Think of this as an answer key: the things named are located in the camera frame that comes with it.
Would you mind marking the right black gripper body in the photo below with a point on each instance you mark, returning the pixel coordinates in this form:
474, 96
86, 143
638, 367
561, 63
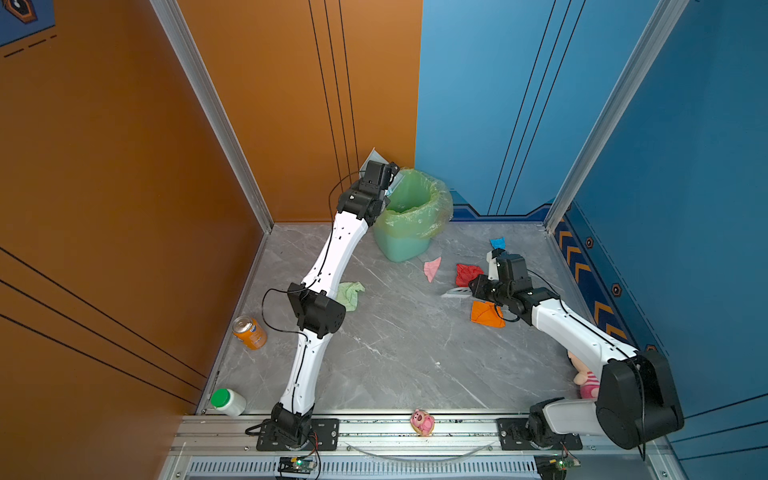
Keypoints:
486, 289

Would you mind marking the teal plastic dustpan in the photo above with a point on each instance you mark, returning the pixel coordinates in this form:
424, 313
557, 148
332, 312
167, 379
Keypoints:
374, 164

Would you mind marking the teal hand brush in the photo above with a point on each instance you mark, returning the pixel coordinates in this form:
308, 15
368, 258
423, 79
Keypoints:
458, 293

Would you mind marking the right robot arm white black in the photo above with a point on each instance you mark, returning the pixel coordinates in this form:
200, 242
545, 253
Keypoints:
637, 399

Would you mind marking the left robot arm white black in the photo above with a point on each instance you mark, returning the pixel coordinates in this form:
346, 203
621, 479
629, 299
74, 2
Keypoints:
314, 302

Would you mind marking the red paper scrap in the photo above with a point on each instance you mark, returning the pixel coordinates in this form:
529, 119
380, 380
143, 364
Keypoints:
466, 273

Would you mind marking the orange paper scrap left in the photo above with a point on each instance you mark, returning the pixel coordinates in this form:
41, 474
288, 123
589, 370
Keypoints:
486, 314

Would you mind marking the green trash bin with bag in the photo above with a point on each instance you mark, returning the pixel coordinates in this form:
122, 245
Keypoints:
420, 208

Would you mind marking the blue paper scrap far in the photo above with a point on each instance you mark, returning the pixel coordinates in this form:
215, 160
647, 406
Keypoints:
498, 243

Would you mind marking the pink paper scrap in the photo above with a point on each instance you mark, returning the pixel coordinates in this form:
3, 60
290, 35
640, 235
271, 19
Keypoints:
430, 268

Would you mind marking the light green paper scrap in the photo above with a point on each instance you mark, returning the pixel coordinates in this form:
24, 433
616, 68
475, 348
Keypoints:
348, 295

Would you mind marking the plush doll pink dress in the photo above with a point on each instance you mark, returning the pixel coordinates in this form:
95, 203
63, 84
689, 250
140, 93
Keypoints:
585, 379

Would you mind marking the pink pig toy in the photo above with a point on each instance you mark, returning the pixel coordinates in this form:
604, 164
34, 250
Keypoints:
422, 423

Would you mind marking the right green circuit board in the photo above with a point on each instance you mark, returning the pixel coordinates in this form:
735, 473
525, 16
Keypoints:
555, 468

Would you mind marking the green circuit board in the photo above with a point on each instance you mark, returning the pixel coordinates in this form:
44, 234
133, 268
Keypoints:
296, 467
555, 468

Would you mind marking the orange soda can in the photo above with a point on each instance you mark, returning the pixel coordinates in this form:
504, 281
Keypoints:
249, 332

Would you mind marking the left green circuit board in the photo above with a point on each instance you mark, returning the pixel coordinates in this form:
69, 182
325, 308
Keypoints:
296, 467

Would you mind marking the white bottle green cap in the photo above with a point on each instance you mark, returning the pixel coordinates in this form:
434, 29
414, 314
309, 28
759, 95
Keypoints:
228, 402

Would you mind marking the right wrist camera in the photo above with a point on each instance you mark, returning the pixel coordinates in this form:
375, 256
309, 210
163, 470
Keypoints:
491, 258

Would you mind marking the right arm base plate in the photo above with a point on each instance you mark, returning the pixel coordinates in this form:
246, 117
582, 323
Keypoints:
518, 434

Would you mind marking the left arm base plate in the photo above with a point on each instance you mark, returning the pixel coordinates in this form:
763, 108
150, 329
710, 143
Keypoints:
322, 433

